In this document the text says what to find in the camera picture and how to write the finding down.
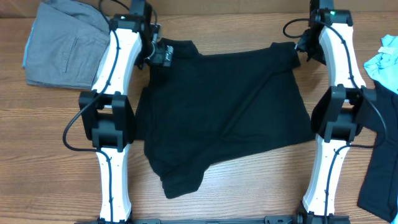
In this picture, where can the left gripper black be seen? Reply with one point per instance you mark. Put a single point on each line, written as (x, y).
(158, 58)

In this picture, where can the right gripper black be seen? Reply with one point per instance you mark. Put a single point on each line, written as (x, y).
(304, 45)

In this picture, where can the black Sydrogen t-shirt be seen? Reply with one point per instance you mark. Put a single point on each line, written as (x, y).
(206, 109)

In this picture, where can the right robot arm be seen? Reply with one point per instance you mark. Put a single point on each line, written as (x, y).
(340, 114)

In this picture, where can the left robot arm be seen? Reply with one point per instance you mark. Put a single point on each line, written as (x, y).
(105, 110)

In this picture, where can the light blue shirt right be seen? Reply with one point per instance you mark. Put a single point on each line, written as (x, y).
(383, 66)

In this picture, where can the folded grey trousers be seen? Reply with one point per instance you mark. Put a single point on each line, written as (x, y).
(69, 39)

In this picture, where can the folded light blue garment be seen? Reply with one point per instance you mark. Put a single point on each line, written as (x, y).
(26, 50)

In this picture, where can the black garment at right edge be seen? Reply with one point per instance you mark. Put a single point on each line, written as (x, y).
(378, 194)

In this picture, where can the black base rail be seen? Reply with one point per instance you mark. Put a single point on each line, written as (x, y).
(281, 219)

